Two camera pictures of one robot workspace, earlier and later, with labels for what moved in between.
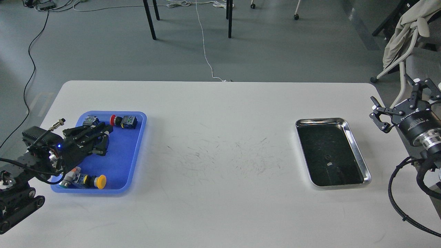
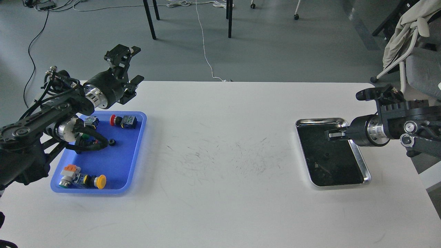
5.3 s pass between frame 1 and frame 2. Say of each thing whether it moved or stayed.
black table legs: stayed
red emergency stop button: stayed
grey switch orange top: stayed
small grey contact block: stayed
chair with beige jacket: stayed
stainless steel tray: stayed
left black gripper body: moved
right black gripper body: moved
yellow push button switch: stayed
